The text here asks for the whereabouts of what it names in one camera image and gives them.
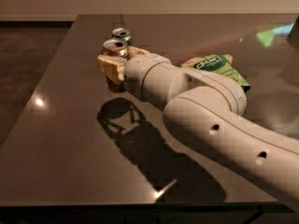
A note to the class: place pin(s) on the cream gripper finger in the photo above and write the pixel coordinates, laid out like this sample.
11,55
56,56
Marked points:
112,67
134,51

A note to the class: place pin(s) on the green soda can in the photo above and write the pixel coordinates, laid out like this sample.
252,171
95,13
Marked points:
124,34

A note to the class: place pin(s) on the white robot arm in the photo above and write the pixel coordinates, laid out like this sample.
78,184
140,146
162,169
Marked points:
204,110

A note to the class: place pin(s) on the orange soda can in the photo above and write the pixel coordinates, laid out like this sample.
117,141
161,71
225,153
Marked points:
115,47

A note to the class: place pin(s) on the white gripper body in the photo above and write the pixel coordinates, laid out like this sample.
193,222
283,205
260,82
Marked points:
135,73

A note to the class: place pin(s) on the green snack bag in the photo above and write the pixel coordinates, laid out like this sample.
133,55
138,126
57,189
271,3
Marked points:
219,64

